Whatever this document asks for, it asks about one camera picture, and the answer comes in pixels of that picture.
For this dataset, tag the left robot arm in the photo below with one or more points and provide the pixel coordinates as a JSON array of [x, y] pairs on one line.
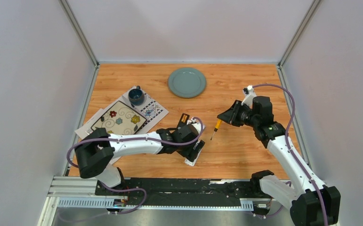
[[95, 152]]

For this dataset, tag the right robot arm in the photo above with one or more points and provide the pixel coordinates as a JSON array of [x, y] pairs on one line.
[[309, 200]]

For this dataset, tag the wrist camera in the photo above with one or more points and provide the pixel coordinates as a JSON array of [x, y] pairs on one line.
[[196, 124], [249, 94]]

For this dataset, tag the patterned paper placemat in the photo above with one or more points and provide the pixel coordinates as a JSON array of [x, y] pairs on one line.
[[150, 109]]

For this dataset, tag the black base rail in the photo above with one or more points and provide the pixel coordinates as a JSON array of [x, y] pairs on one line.
[[186, 192]]

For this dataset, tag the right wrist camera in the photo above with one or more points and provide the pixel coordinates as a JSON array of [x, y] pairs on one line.
[[249, 94]]

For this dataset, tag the floral square plate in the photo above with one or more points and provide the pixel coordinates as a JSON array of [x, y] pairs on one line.
[[120, 119]]

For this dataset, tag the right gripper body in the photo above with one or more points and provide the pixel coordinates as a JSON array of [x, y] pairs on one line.
[[247, 116]]

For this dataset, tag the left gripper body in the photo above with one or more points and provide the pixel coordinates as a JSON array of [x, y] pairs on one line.
[[188, 151]]

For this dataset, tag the grey-green round plate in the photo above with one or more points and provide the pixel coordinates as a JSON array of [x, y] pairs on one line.
[[187, 82]]

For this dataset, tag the black remote control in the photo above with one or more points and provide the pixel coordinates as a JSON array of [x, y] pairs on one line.
[[183, 120]]

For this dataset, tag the dark blue cup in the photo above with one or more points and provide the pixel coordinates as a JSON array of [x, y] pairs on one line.
[[136, 96]]

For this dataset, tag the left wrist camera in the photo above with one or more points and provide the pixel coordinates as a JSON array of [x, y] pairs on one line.
[[196, 124]]

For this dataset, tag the white remote with batteries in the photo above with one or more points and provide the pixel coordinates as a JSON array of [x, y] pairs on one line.
[[193, 156]]

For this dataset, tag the yellow handled screwdriver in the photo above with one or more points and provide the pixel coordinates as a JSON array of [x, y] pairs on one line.
[[219, 122]]

